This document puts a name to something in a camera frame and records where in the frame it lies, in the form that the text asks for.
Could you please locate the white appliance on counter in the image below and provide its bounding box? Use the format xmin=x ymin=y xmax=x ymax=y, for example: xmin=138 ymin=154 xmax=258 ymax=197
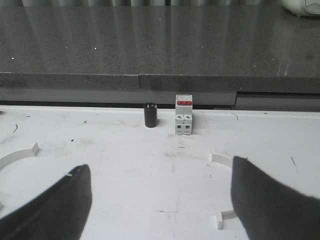
xmin=280 ymin=0 xmax=320 ymax=17

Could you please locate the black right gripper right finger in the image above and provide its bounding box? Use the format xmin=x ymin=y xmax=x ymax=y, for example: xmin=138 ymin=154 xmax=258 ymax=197
xmin=230 ymin=156 xmax=320 ymax=240

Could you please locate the white circuit breaker red switch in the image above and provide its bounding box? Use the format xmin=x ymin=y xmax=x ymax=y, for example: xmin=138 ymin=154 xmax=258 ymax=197
xmin=174 ymin=94 xmax=193 ymax=136

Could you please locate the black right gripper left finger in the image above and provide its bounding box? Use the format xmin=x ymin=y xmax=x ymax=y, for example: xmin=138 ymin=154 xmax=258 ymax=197
xmin=0 ymin=164 xmax=92 ymax=240

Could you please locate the dark brown cylindrical capacitor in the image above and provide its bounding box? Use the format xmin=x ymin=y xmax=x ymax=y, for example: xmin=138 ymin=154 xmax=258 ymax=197
xmin=143 ymin=102 xmax=158 ymax=128

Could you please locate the white half-ring pipe clamp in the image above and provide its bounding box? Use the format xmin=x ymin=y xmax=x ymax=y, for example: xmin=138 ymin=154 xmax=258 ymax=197
xmin=210 ymin=152 xmax=236 ymax=230
xmin=0 ymin=142 xmax=40 ymax=218

